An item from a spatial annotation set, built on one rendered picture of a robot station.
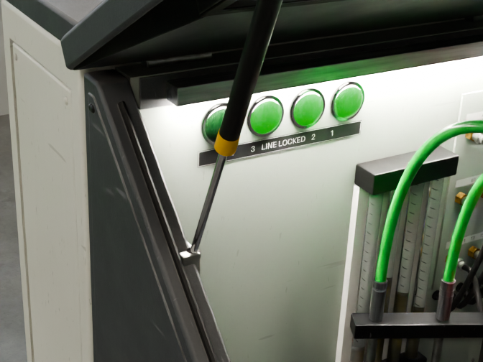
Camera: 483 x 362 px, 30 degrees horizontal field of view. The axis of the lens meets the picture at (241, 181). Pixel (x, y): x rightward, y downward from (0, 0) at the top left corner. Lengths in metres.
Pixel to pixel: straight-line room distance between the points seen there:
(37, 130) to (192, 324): 0.40
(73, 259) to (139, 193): 0.25
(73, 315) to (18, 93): 0.30
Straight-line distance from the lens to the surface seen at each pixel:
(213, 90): 0.97
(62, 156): 1.09
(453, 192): 1.32
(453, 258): 1.18
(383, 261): 1.15
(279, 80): 1.02
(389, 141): 1.20
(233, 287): 1.15
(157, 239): 0.89
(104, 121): 0.94
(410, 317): 1.22
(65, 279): 1.18
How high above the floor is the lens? 1.76
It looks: 25 degrees down
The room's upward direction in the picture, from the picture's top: 3 degrees clockwise
